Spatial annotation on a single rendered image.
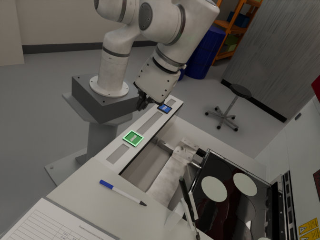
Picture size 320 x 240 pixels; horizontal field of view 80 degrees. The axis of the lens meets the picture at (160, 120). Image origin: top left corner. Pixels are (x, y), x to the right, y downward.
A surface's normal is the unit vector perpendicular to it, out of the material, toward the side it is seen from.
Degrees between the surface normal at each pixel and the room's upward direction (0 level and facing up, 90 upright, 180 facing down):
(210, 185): 0
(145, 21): 88
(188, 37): 99
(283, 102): 90
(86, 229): 0
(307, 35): 90
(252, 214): 0
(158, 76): 91
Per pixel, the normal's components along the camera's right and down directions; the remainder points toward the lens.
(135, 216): 0.29, -0.74
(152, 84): -0.46, 0.50
